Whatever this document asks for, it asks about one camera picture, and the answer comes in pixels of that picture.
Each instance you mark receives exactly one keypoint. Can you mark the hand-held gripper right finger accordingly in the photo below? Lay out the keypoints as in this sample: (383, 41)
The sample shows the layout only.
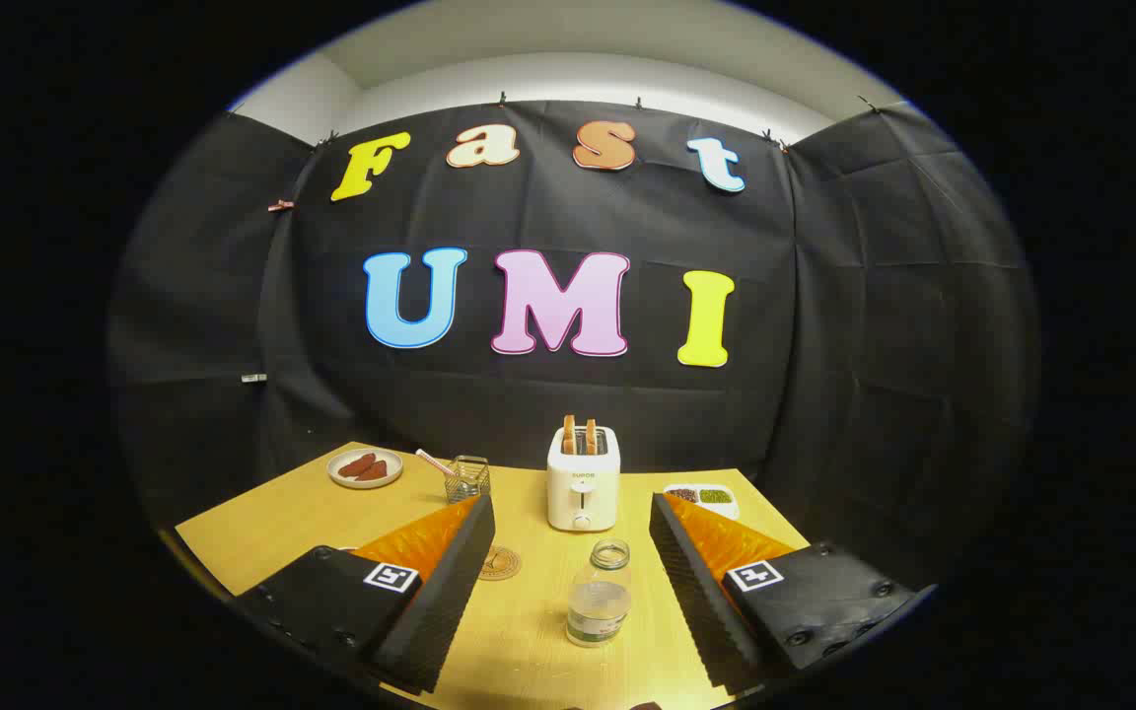
(696, 592)

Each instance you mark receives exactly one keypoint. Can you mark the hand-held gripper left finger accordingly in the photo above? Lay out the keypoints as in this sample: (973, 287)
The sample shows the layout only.
(450, 582)

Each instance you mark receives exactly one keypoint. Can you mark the round wooden coaster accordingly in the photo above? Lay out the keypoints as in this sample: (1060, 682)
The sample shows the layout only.
(505, 564)

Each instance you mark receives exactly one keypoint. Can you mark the clear plastic juice bottle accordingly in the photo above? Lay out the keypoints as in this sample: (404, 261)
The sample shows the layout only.
(598, 603)

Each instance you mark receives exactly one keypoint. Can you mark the white divided bean dish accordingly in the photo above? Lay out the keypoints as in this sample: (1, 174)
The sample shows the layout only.
(726, 510)

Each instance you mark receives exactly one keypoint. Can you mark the wooden table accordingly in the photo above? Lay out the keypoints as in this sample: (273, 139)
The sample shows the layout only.
(529, 641)

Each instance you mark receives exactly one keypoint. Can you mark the red sausage piece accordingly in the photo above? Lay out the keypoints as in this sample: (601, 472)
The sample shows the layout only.
(375, 472)
(355, 464)

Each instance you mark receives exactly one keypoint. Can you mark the white round plate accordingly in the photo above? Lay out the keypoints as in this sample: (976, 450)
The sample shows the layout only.
(341, 479)

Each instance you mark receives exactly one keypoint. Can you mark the white toaster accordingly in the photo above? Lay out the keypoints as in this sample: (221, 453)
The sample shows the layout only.
(582, 493)

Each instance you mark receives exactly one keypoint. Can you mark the toast slice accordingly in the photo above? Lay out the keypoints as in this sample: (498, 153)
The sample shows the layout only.
(568, 434)
(591, 436)

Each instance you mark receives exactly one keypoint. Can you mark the black backdrop cloth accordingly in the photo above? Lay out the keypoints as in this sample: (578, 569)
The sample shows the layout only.
(844, 345)

